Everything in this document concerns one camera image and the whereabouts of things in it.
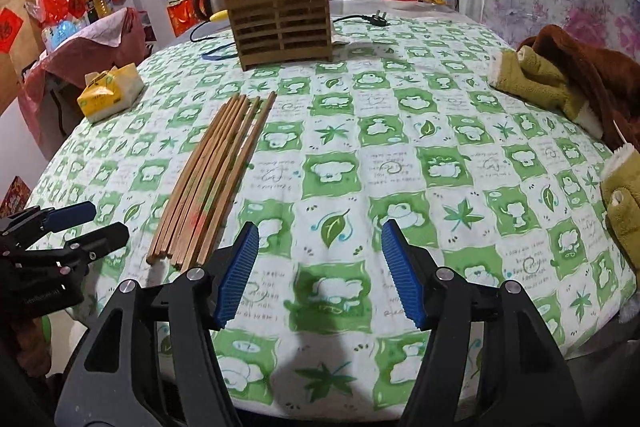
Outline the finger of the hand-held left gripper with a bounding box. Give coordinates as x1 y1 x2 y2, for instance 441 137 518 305
0 222 130 278
0 201 97 250

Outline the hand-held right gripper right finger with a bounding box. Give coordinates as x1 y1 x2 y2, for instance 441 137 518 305
381 220 587 427

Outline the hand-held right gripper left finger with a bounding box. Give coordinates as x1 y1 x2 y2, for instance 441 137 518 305
54 222 260 427

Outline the bundle of wooden chopsticks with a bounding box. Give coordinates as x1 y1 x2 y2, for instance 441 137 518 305
146 92 277 272

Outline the wooden chopstick holder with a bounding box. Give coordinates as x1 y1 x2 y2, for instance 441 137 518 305
222 0 333 72

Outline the red printed box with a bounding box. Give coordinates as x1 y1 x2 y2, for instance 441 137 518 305
0 176 32 219

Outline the yellow tissue pack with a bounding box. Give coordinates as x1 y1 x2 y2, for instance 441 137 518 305
76 63 146 124

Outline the green patterned tablecloth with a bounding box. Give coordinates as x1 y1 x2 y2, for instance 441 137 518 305
25 14 638 418

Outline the table with red plastic cover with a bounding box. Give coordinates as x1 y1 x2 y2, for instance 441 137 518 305
20 7 152 148

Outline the blue bottle pack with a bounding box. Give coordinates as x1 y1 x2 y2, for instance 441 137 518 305
42 19 89 51

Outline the red diamond paper decoration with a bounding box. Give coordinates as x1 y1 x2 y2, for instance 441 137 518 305
0 7 25 54

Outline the red gift bag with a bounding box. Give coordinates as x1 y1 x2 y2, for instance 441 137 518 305
166 0 199 36

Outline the brown and olive fleece garment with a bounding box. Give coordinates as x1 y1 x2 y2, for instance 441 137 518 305
489 24 640 278

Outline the yellow tipped black cable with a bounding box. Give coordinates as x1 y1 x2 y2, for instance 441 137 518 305
189 10 229 44

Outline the black power plug cable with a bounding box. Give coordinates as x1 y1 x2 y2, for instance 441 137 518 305
331 10 392 28

